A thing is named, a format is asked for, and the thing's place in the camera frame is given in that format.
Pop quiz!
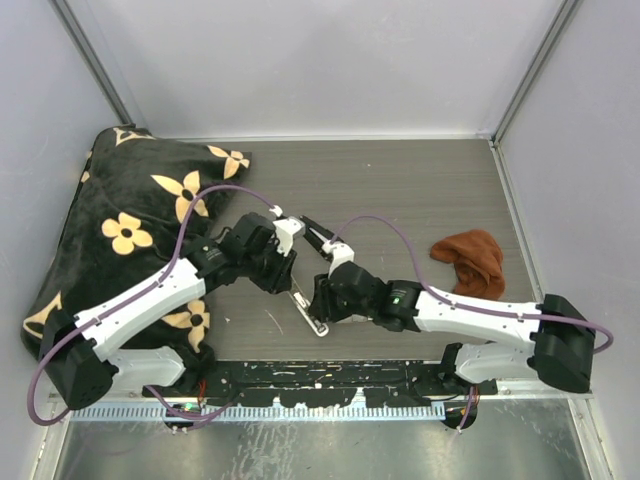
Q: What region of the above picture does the black floral cushion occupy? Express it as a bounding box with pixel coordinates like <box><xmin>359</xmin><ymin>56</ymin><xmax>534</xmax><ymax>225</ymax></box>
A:
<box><xmin>21</xmin><ymin>125</ymin><xmax>252</xmax><ymax>357</ymax></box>

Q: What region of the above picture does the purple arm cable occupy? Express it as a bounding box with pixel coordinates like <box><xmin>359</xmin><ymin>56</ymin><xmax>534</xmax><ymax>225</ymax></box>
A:
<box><xmin>325</xmin><ymin>214</ymin><xmax>615</xmax><ymax>353</ymax></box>
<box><xmin>26</xmin><ymin>184</ymin><xmax>281</xmax><ymax>426</ymax></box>

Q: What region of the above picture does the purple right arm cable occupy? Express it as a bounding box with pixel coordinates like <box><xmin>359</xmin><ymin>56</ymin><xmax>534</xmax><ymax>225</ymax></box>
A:
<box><xmin>325</xmin><ymin>214</ymin><xmax>615</xmax><ymax>353</ymax></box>

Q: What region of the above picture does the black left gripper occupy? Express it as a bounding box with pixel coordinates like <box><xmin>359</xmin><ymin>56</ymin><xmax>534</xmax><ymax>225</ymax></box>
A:
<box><xmin>241</xmin><ymin>237</ymin><xmax>297</xmax><ymax>294</ymax></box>

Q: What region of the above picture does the black stapler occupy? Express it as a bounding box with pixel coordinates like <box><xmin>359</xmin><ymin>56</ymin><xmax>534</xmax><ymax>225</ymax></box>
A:
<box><xmin>299</xmin><ymin>215</ymin><xmax>335</xmax><ymax>261</ymax></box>

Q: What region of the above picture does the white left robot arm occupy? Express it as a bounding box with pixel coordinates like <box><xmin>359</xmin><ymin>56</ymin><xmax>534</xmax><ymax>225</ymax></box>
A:
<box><xmin>39</xmin><ymin>212</ymin><xmax>305</xmax><ymax>411</ymax></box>

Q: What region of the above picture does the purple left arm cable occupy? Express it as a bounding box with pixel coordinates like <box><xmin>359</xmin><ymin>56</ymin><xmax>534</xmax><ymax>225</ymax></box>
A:
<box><xmin>26</xmin><ymin>184</ymin><xmax>281</xmax><ymax>426</ymax></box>

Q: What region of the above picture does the orange brown cloth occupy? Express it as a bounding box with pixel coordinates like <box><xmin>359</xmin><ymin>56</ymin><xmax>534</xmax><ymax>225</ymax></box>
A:
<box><xmin>430</xmin><ymin>229</ymin><xmax>506</xmax><ymax>301</ymax></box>

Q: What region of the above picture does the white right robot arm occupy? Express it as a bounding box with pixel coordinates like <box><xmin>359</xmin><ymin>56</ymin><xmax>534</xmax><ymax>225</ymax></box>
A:
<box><xmin>308</xmin><ymin>242</ymin><xmax>595</xmax><ymax>394</ymax></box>

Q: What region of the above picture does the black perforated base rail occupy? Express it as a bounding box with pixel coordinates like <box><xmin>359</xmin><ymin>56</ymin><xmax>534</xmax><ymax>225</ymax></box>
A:
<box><xmin>156</xmin><ymin>360</ymin><xmax>470</xmax><ymax>408</ymax></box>

